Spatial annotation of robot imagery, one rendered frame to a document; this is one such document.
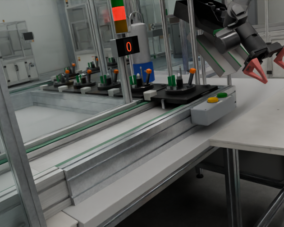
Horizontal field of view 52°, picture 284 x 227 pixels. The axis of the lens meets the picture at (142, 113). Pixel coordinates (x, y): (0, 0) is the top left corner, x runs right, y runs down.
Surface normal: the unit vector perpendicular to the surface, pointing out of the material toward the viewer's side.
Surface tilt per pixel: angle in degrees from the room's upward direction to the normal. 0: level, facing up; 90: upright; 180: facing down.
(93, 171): 90
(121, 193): 0
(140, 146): 90
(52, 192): 90
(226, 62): 45
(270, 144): 0
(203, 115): 90
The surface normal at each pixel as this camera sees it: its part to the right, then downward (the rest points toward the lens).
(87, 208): -0.15, -0.95
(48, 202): 0.72, 0.10
